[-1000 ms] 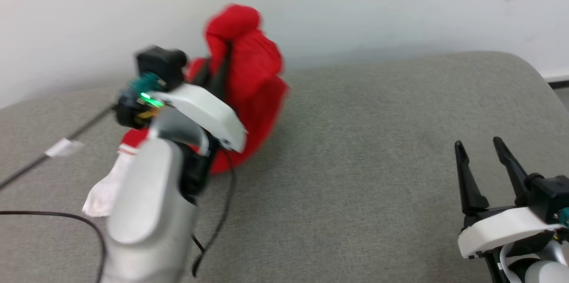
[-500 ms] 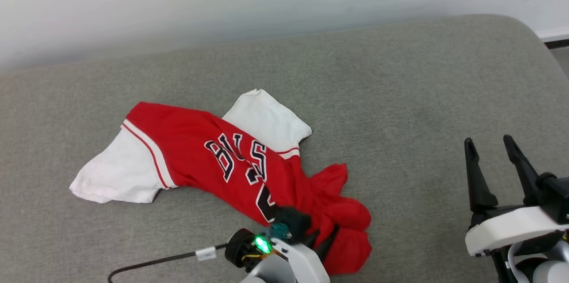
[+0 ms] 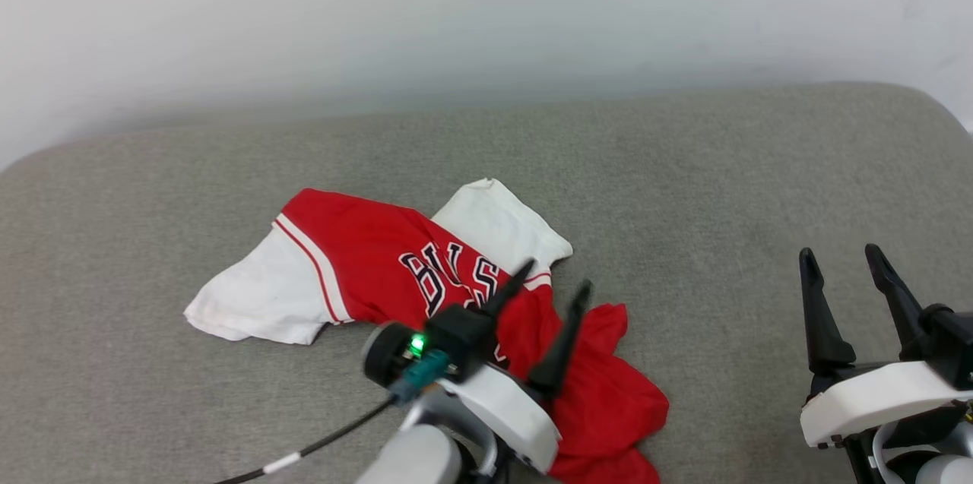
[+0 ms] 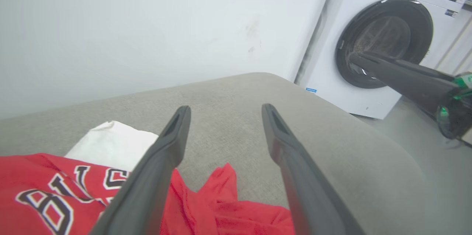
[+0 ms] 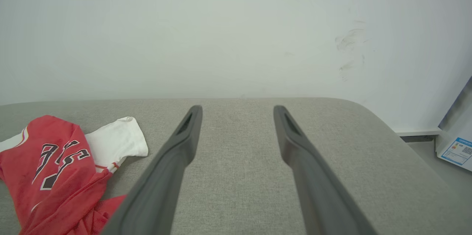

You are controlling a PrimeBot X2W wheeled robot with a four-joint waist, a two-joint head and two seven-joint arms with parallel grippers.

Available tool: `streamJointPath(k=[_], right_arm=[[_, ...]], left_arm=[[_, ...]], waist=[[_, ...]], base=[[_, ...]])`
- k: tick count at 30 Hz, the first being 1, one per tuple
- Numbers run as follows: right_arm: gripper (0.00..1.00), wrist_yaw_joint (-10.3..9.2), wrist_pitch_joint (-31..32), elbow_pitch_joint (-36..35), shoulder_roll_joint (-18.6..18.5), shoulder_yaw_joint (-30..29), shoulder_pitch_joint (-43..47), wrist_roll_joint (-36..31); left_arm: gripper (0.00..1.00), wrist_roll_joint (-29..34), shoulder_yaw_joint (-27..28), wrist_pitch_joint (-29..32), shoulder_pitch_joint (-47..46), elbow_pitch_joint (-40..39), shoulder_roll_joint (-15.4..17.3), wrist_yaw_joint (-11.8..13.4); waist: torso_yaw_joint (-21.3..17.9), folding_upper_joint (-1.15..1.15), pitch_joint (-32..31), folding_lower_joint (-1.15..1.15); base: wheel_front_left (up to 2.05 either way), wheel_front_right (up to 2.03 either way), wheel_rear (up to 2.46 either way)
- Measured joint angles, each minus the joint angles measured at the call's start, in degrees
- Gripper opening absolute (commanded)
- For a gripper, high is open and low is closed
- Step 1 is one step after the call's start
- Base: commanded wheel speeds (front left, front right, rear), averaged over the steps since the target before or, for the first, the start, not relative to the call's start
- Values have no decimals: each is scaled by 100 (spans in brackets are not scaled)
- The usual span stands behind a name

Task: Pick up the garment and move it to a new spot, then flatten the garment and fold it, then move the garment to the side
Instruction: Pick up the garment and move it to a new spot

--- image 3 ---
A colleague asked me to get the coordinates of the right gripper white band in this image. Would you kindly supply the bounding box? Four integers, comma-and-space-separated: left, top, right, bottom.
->
798, 243, 973, 449

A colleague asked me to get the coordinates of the red and white basketball jersey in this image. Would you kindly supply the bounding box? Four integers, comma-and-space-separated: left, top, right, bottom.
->
183, 178, 670, 484

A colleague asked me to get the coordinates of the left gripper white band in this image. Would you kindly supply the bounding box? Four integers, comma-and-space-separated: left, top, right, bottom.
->
363, 259, 594, 474

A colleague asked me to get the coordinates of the grey fabric sofa cushion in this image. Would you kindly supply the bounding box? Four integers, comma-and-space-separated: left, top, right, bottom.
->
0, 81, 973, 484

